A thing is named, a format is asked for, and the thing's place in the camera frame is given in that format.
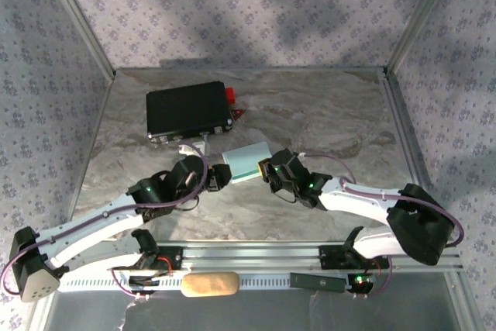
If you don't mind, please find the light blue paper box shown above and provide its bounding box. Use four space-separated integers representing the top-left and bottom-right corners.
221 140 274 186

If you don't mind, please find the tan oblong pad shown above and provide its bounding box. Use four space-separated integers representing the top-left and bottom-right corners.
181 271 241 298

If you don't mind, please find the black flat rectangular device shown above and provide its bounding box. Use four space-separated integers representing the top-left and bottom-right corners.
289 271 346 294

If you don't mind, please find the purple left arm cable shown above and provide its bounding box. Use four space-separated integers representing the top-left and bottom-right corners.
0 143 206 301

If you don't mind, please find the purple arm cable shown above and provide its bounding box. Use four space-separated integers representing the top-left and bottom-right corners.
300 152 465 300
0 143 206 301

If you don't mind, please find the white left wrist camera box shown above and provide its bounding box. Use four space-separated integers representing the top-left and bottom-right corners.
177 143 208 157

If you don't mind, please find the black case with silver handle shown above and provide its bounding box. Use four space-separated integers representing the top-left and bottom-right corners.
146 81 234 153

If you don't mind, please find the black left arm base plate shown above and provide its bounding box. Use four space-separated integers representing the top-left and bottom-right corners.
112 246 184 272

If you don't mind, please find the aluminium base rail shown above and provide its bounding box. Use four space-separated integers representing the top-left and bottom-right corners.
40 240 464 273

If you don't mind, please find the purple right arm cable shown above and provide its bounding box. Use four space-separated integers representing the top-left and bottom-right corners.
300 152 465 300

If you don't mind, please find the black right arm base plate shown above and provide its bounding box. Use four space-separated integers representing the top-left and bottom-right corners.
318 244 391 270

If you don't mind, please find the aluminium side rail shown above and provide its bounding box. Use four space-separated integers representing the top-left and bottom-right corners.
381 68 456 245
57 71 117 243

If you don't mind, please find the white slotted cable duct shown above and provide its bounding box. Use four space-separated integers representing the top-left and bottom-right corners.
53 274 375 292

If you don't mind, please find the aluminium frame post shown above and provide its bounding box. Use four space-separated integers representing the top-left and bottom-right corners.
38 0 117 78
385 0 464 76

